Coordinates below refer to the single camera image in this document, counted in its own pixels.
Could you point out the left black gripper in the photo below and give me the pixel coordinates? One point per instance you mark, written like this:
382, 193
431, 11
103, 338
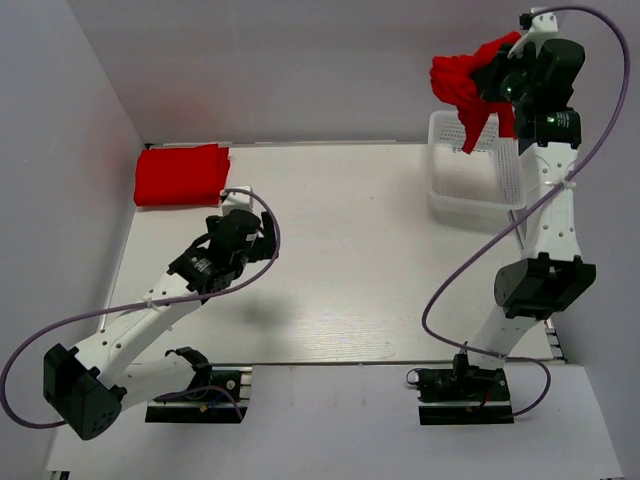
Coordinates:
268, 248

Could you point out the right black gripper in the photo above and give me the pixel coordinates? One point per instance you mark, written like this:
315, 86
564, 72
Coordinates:
486, 76

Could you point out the red t shirt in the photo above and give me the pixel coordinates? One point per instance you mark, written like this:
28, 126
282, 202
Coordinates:
451, 83
181, 176

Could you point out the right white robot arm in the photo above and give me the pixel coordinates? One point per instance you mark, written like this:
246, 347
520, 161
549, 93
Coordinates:
551, 274

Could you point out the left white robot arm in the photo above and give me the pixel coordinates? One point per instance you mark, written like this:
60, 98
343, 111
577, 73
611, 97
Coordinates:
91, 383

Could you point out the folded red t shirt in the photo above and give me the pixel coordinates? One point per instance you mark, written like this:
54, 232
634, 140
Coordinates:
181, 176

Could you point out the white plastic basket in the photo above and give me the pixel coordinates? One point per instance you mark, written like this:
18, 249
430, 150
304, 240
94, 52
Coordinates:
487, 182

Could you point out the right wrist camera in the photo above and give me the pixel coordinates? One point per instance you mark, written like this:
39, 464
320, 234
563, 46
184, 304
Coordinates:
540, 25

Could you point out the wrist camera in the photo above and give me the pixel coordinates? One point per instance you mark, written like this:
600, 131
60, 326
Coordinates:
236, 199
540, 25

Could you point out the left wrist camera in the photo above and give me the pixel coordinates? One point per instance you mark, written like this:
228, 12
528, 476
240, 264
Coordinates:
236, 199

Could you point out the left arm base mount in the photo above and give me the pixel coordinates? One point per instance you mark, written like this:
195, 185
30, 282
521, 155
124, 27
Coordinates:
225, 404

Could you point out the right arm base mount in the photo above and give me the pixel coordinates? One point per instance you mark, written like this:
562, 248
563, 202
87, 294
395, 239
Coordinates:
446, 400

